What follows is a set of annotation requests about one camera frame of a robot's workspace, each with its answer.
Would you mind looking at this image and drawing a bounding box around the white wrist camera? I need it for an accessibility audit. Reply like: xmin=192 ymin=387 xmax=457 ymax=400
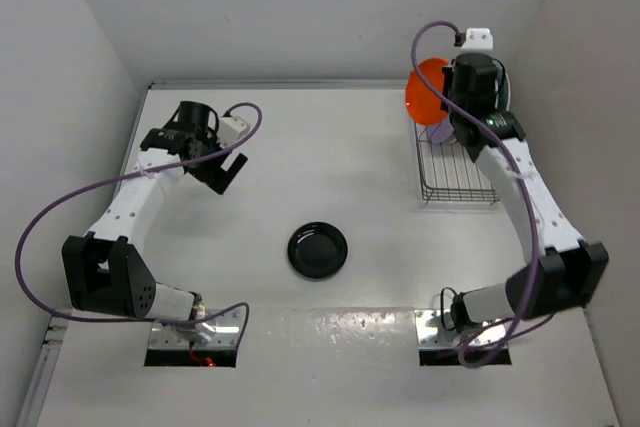
xmin=454 ymin=28 xmax=494 ymax=54
xmin=217 ymin=116 xmax=251 ymax=146

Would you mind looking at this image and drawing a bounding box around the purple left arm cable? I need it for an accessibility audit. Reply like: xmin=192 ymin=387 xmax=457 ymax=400
xmin=14 ymin=102 xmax=250 ymax=336

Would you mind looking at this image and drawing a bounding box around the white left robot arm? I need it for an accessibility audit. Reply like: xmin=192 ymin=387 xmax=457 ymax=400
xmin=62 ymin=101 xmax=251 ymax=331

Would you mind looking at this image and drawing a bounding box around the red teal floral plate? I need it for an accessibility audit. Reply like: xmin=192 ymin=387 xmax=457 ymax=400
xmin=497 ymin=71 xmax=511 ymax=111

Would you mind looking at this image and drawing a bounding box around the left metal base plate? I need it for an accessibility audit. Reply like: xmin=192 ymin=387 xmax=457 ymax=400
xmin=147 ymin=308 xmax=246 ymax=352

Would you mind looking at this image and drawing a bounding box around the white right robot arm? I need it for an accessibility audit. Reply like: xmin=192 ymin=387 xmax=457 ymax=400
xmin=445 ymin=53 xmax=609 ymax=333

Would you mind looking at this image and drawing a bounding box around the black plate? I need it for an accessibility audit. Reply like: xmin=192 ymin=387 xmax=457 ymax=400
xmin=286 ymin=221 xmax=349 ymax=281

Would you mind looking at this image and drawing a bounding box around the wire dish rack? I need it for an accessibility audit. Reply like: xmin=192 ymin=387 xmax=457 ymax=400
xmin=413 ymin=122 xmax=499 ymax=205

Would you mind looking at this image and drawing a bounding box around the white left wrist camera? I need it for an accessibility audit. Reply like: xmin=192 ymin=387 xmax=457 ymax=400
xmin=217 ymin=116 xmax=251 ymax=146

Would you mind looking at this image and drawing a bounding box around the orange plate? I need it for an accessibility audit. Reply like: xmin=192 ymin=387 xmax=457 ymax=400
xmin=405 ymin=57 xmax=448 ymax=126

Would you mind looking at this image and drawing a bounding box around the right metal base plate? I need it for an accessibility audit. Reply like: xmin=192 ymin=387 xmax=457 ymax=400
xmin=413 ymin=307 xmax=510 ymax=350

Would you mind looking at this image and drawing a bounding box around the metal base plate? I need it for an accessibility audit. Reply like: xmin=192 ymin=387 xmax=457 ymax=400
xmin=147 ymin=308 xmax=246 ymax=352
xmin=413 ymin=307 xmax=510 ymax=350

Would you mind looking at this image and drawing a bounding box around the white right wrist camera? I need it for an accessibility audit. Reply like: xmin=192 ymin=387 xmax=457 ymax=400
xmin=454 ymin=28 xmax=494 ymax=54

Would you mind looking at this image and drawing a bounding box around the purple plate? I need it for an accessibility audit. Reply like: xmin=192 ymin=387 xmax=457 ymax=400
xmin=425 ymin=118 xmax=453 ymax=144

